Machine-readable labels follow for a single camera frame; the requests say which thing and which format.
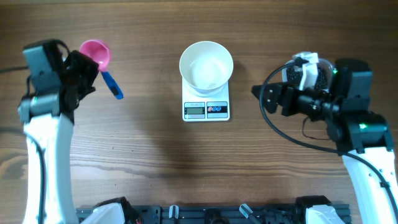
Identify pink scoop blue handle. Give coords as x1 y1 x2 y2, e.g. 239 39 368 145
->
79 39 124 100

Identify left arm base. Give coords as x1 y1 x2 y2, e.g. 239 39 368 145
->
81 197 142 224

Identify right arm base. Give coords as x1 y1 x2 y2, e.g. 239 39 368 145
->
295 195 344 224

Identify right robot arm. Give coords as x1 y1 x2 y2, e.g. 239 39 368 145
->
251 58 397 223

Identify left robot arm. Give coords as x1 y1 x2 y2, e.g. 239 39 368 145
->
18 39 99 223

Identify white plastic bowl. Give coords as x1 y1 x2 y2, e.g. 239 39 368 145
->
178 41 234 94

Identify white digital kitchen scale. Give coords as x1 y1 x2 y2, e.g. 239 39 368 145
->
182 79 230 122

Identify black beans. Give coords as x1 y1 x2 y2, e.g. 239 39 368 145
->
286 65 328 90

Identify clear plastic container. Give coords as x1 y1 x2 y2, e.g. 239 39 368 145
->
282 58 335 91

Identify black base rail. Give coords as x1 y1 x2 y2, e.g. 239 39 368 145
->
76 203 352 224

